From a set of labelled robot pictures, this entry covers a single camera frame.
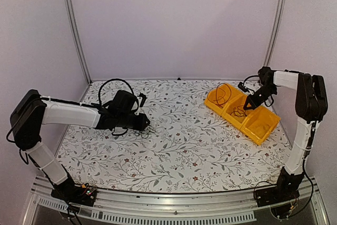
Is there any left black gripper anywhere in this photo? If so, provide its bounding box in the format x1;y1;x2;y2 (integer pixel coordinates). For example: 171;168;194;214
117;113;150;131

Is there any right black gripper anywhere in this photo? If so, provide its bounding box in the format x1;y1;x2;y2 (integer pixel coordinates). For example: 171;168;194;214
243;85;276;110

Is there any cable pile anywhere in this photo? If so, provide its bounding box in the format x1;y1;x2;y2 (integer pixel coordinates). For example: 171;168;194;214
133;126;156;139

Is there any black cable coil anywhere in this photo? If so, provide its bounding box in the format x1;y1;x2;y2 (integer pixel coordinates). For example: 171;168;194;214
229;105;249;118

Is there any red cable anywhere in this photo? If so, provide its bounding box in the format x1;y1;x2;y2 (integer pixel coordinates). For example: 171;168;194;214
212;83;233;109

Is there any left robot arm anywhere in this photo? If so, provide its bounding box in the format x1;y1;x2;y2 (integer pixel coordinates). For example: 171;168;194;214
6;88;150;201

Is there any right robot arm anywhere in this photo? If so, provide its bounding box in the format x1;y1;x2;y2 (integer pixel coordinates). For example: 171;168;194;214
243;66;328;202

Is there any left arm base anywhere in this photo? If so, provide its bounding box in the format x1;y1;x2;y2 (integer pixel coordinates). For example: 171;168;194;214
51;178;97;207

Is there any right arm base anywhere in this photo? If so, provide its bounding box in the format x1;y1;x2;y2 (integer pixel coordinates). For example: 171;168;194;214
253;181;300;220

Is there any yellow bin middle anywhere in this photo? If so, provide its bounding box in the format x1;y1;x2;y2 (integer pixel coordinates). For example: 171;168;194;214
222;94;261;130

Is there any yellow bin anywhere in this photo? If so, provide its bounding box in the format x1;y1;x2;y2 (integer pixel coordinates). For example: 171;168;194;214
222;94;261;130
204;83;242;116
240;106;281;145

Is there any floral table mat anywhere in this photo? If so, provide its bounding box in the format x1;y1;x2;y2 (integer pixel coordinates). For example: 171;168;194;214
57;80;291;193

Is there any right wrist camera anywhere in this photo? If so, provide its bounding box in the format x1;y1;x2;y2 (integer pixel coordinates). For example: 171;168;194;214
237;82;255;95

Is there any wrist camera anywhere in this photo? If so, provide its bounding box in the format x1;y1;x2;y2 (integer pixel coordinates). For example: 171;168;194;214
136;93;147;110
237;82;255;95

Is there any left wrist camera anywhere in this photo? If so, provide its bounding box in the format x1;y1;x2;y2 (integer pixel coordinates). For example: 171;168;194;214
136;93;147;110

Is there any aluminium front rail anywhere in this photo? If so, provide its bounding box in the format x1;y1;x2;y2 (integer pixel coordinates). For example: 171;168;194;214
23;177;331;224

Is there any right aluminium post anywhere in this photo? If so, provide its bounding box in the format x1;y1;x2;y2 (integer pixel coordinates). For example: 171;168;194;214
263;0;286;66

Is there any aluminium post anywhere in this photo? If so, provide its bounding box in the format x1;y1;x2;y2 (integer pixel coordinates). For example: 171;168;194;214
263;0;286;66
64;0;92;85

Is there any left aluminium post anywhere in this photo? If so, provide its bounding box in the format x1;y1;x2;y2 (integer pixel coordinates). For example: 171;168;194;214
64;0;92;85

